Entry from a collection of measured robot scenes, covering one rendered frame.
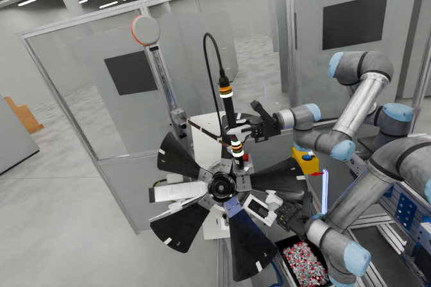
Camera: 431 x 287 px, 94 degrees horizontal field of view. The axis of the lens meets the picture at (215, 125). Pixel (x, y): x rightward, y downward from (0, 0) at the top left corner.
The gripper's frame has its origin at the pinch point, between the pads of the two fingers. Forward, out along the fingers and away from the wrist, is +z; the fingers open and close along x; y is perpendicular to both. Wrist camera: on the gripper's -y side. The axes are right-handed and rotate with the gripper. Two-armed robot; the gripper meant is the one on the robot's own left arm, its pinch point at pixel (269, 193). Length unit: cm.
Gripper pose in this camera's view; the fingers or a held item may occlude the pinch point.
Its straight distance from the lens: 90.5
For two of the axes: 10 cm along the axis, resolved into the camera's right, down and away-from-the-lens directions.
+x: 3.0, 8.2, 4.8
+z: -5.6, -2.6, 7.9
